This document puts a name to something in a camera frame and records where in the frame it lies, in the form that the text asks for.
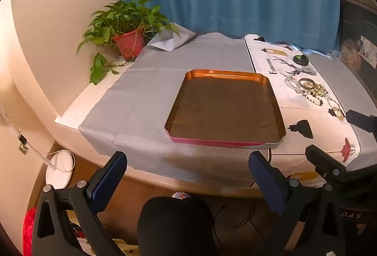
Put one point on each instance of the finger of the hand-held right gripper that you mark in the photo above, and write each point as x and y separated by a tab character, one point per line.
360	120
324	160

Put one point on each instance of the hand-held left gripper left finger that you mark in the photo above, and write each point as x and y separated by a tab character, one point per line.
110	179

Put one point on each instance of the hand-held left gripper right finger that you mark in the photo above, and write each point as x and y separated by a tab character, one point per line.
265	179

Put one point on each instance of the orange metal tray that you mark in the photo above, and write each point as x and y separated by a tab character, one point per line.
223	108

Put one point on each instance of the green and black wristwatch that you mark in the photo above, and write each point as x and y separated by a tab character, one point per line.
300	59

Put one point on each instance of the white printed cloth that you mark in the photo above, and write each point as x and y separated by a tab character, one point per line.
294	126

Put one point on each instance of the white round stand base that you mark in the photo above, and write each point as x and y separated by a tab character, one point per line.
60	169

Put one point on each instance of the mixed bead strand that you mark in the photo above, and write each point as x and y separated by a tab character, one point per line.
310	97

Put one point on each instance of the round bangle with beads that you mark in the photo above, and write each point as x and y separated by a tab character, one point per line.
306	79

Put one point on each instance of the white label sticker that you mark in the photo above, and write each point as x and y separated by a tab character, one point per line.
368	51

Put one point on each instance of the yellow star-patterned cloth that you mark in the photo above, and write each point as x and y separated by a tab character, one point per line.
131	250

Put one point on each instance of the grey felt table cover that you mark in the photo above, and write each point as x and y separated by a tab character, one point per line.
141	102

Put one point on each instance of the red cloth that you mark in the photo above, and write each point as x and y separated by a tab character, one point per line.
28	229

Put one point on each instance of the potted green plant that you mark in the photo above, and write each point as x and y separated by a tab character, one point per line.
128	41

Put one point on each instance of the wall plug adapter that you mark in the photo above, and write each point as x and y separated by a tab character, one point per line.
22	142

